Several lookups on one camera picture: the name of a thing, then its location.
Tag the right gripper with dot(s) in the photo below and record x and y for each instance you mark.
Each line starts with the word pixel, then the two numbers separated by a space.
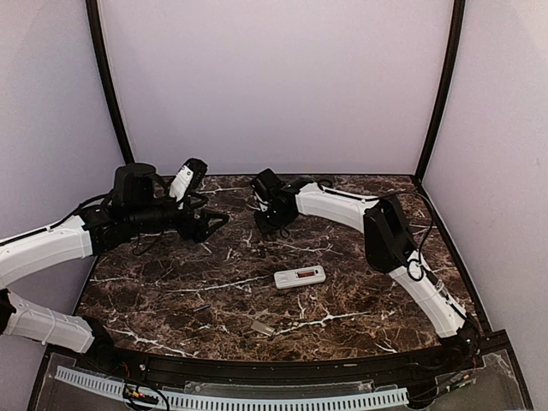
pixel 264 227

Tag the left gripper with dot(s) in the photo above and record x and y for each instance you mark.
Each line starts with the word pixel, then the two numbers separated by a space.
pixel 199 233

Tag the white remote control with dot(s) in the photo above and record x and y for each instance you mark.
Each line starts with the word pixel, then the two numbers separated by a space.
pixel 288 279

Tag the battery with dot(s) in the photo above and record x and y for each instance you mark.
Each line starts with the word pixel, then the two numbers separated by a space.
pixel 306 273

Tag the grey battery cover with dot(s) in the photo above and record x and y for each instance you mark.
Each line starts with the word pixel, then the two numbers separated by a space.
pixel 262 328

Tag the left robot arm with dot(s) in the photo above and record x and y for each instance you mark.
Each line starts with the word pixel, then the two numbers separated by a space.
pixel 140 202

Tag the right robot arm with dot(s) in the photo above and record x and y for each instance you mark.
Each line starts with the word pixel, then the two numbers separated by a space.
pixel 390 246

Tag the small blue pen piece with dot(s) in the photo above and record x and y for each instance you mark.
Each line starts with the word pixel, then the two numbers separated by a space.
pixel 202 308

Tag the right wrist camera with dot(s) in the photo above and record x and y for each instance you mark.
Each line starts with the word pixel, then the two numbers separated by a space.
pixel 266 186

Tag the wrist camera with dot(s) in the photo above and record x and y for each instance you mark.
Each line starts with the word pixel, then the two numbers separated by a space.
pixel 183 187
pixel 266 186

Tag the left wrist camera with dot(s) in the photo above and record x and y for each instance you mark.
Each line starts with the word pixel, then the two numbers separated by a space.
pixel 183 187

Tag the white slotted cable duct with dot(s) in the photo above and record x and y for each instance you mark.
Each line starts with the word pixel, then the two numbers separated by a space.
pixel 210 396

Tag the black front rail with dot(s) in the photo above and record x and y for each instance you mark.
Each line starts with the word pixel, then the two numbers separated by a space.
pixel 418 370

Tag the left black frame post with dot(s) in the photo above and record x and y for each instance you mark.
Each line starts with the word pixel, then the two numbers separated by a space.
pixel 107 83

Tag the black frame post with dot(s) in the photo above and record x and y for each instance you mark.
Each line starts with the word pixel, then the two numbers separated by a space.
pixel 107 83
pixel 450 56

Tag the right black frame post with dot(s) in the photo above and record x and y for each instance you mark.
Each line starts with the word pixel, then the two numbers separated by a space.
pixel 450 56

